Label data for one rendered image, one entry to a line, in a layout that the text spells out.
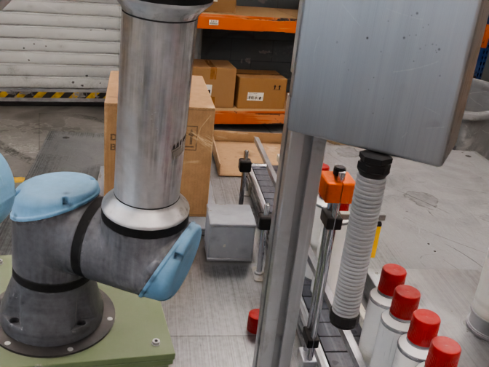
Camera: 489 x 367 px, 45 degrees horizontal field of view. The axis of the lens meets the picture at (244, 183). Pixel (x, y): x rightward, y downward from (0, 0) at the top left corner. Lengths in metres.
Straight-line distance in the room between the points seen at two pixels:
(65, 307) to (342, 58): 0.53
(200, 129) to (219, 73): 3.32
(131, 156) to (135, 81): 0.09
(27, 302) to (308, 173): 0.44
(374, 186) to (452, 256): 0.87
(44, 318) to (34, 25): 4.26
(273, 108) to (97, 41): 1.54
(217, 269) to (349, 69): 0.72
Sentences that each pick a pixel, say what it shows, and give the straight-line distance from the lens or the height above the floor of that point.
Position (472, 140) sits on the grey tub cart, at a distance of 3.13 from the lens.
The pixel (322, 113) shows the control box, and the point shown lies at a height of 1.31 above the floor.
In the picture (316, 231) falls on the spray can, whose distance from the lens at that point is 1.10.
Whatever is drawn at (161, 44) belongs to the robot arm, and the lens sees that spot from 0.66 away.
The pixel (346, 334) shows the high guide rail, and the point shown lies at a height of 0.96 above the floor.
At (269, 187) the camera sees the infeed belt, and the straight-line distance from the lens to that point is 1.53.
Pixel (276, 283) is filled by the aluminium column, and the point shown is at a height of 1.06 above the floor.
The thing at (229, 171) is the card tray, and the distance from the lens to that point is 1.73.
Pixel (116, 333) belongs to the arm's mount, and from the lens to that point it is 0.95.
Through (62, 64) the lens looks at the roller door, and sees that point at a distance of 5.11.
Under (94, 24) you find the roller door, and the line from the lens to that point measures 5.05.
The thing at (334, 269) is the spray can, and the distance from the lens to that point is 1.07.
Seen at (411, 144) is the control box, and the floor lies 1.30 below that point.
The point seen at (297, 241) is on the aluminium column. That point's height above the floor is 1.13.
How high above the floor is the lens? 1.48
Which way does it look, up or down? 23 degrees down
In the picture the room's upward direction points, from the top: 6 degrees clockwise
